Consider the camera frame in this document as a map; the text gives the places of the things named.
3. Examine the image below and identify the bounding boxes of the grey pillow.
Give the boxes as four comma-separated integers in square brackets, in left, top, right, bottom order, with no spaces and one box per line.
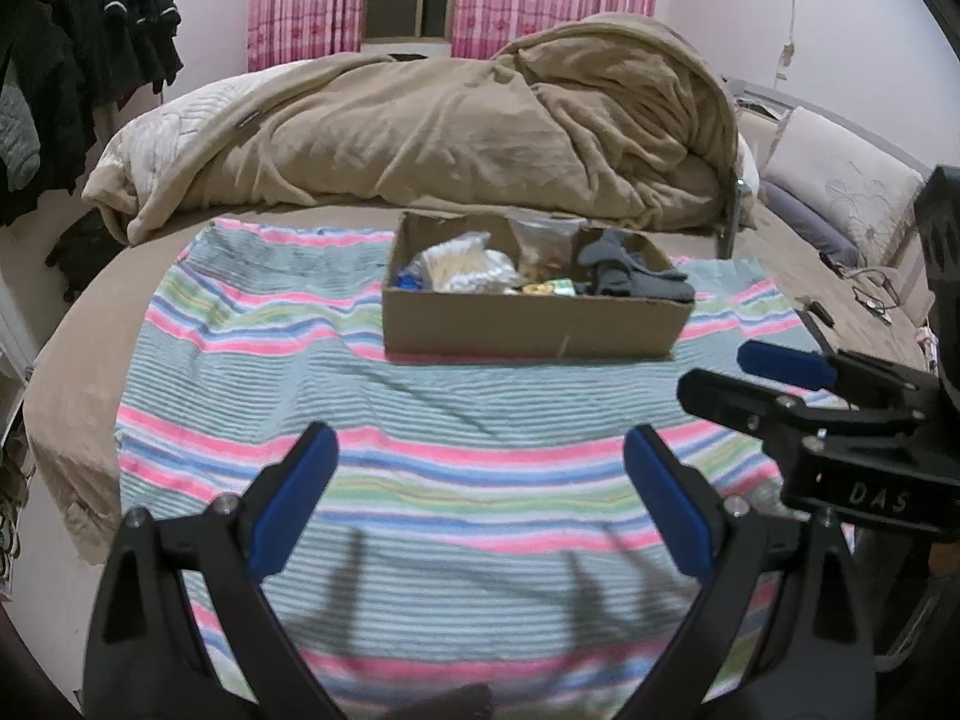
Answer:
[757,180,860,268]

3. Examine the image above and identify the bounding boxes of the brown cardboard box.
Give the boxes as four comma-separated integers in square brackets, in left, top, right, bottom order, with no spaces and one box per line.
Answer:
[381,210,695,362]

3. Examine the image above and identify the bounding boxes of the beige fleece blanket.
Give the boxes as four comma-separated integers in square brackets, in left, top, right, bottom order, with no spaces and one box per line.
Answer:
[82,13,745,245]

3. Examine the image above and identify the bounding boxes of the white plastic bag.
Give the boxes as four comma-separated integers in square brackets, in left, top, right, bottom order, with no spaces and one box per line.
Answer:
[416,235,492,290]

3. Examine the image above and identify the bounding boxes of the striped pastel towel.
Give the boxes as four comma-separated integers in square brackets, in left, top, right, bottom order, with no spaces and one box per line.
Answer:
[112,219,856,720]

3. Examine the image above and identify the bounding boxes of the wall wire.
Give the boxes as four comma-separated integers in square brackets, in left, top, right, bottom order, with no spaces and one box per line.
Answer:
[777,0,802,83]

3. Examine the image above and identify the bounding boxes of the bed with tan sheet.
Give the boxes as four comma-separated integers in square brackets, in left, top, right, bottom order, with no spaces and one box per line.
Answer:
[21,195,935,567]

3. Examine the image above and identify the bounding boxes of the clear plastic bag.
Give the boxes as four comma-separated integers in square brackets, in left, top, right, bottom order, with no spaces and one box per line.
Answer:
[506,211,588,281]

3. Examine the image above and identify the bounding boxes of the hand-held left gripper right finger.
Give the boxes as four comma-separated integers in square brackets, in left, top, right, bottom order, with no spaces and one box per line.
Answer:
[624,424,878,720]

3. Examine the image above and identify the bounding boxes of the white fluffy sock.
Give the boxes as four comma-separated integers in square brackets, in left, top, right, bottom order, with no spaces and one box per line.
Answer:
[442,249,521,295]

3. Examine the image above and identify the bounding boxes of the white patterned quilt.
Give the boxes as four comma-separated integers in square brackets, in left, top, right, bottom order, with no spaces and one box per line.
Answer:
[81,62,302,220]

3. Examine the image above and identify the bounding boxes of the grey quilted jacket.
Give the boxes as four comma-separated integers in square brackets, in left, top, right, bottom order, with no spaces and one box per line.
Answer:
[0,81,43,193]

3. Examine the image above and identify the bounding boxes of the grey knit sock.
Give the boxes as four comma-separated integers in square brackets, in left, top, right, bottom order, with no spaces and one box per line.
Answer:
[576,231,640,275]
[589,261,695,305]

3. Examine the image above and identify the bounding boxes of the silver metal stand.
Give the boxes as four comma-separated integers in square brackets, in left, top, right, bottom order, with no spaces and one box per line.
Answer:
[716,167,752,260]

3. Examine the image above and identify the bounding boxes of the dark cloth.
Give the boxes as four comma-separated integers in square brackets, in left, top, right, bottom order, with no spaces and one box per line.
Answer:
[43,206,127,302]

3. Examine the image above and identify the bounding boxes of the cream embroidered pillow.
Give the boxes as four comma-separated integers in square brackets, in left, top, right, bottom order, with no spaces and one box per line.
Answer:
[761,106,928,271]

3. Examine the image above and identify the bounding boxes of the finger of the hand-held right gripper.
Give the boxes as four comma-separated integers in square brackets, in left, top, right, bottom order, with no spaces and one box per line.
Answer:
[739,340,935,412]
[677,369,820,443]

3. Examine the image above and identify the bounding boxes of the thin black cable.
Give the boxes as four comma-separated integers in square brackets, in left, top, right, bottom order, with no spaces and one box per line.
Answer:
[820,250,913,328]

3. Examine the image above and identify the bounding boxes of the black hanging clothes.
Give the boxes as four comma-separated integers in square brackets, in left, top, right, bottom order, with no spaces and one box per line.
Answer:
[0,0,185,227]

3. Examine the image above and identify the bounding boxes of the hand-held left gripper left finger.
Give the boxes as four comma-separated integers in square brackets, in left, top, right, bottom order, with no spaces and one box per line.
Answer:
[81,422,340,720]

